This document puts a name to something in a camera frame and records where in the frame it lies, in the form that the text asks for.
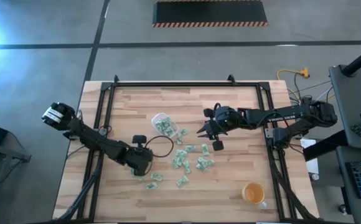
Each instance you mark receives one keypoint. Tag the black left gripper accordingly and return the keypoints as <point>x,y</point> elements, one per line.
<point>134,158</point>

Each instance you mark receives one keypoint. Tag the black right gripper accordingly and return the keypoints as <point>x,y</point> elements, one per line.
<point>225,119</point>

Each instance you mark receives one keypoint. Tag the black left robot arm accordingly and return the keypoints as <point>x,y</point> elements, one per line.
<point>90,138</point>

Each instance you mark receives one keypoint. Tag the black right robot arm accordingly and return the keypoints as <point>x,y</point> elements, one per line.
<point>280,115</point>

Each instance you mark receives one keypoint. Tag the clear plastic container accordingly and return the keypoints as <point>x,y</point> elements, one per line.
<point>155,119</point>

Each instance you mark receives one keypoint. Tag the orange mug with tea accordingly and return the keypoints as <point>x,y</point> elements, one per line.
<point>253,193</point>

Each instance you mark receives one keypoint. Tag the white paper sheet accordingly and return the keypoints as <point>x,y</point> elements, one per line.
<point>312,166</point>

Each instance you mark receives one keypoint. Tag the small white cap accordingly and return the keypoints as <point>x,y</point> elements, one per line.
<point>315,176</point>

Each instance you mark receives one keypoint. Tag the black desk foot bar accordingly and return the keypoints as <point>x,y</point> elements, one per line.
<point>323,146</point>

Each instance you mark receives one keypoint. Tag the black hazard-striped floor mat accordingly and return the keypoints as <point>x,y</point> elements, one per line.
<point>210,12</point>

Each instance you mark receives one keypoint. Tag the black side stand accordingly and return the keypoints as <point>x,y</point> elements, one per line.
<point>15,152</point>

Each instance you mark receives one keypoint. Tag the grey desk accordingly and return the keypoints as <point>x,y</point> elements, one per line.
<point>351,102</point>

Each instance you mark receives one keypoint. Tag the small black controller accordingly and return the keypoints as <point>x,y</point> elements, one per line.
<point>358,130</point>

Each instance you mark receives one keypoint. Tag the caster wheel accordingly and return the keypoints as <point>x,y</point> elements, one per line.
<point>342,208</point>

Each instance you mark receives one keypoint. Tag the dark keyboard desk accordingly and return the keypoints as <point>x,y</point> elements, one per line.
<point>358,211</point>

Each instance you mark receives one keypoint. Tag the black aluminium table frame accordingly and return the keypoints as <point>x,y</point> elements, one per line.
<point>183,84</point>

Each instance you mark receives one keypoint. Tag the black frame clamp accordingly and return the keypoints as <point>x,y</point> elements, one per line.
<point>231,79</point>
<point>115,78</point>

